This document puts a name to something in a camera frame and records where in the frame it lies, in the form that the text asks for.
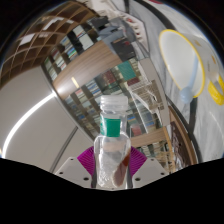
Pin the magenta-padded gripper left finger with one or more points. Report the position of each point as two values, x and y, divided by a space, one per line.
85 160

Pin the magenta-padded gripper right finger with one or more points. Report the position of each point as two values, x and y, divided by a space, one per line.
138 163

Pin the clear plastic bottle green label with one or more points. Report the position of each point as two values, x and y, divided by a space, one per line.
111 146

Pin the straight ceiling light strip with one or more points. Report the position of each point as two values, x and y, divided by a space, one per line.
30 118

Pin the beige ramp architectural model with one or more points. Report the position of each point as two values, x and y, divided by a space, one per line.
150 90

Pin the light blue spoon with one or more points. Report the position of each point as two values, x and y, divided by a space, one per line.
191 83

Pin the narrow bookshelf full of books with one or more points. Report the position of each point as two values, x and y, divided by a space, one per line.
63 53

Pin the wooden cubby shelf unit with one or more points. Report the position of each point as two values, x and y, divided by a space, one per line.
36 40

